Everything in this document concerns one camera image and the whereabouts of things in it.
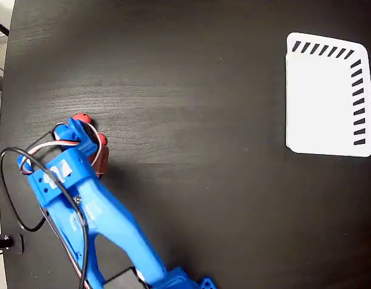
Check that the white plastic basket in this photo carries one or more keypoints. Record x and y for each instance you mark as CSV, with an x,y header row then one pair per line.
x,y
323,105

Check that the black diagonal bar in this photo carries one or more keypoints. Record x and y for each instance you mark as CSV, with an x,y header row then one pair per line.
x,y
0,26

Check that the black table clamp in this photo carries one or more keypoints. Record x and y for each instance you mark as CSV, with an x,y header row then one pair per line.
x,y
14,242

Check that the red turtle toy gold shell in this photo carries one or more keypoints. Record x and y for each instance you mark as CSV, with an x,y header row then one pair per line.
x,y
81,117

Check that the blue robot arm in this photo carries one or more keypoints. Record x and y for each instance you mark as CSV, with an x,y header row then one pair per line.
x,y
113,216

